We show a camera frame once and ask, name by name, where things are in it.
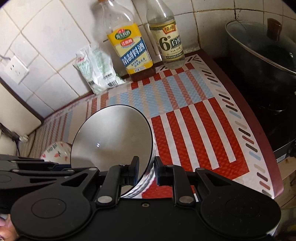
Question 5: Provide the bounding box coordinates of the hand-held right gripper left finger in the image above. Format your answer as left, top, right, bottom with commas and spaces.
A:
60, 156, 140, 208

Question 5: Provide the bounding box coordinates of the white appliance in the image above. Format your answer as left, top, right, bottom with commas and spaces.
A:
0, 81, 44, 138

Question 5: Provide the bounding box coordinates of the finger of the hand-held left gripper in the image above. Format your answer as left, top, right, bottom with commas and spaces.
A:
0, 170, 78, 194
0, 153, 65, 171

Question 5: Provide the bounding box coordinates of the glass pot lid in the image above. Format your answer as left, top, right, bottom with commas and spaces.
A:
225, 18, 296, 76

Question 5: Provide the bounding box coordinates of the white strawberry print bowl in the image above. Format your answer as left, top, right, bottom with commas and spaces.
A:
40, 141, 73, 165

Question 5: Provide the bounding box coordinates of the clear beige label bottle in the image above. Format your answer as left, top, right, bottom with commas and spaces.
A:
146, 0, 185, 69

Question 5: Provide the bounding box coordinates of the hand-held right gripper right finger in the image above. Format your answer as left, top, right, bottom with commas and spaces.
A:
154, 156, 234, 208

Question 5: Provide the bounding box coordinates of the black cooking pot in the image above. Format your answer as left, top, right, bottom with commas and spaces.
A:
225, 35, 296, 114

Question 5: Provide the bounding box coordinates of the white wall socket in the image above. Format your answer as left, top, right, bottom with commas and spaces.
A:
4, 55, 30, 85

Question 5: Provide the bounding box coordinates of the black gas stove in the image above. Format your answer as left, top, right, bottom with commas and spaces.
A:
213, 56, 296, 161

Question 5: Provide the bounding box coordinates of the white green plastic bag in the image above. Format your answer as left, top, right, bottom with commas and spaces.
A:
73, 45, 126, 95

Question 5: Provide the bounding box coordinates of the white ribbed bowl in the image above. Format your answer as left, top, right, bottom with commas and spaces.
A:
70, 105, 155, 198

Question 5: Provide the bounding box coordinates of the black cable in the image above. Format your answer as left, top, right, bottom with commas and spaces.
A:
0, 123, 22, 159

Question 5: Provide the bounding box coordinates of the yellow label bottle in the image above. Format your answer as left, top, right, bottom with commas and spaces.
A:
94, 0, 156, 81

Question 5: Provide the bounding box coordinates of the person's left hand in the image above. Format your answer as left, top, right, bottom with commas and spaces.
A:
0, 214, 20, 241

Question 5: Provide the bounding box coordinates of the checkered striped table mat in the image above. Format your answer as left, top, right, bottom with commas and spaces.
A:
23, 50, 285, 200

